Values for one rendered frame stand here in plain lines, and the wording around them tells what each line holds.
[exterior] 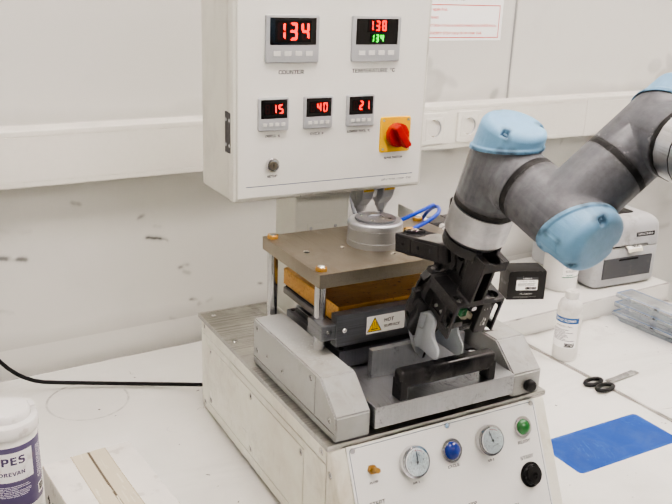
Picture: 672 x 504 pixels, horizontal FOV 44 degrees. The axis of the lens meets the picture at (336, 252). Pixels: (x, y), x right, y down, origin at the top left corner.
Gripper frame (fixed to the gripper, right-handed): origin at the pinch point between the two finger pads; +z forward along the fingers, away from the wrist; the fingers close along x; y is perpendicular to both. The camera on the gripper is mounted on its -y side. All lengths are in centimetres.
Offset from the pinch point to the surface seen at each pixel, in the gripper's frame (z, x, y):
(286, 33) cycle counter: -27.8, -8.7, -37.2
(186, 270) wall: 33, -10, -61
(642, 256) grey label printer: 28, 95, -37
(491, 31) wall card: -9, 66, -80
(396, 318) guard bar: -2.1, -2.4, -3.8
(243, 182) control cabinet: -7.9, -15.0, -30.5
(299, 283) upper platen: 1.1, -10.3, -17.0
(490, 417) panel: 5.9, 7.1, 9.7
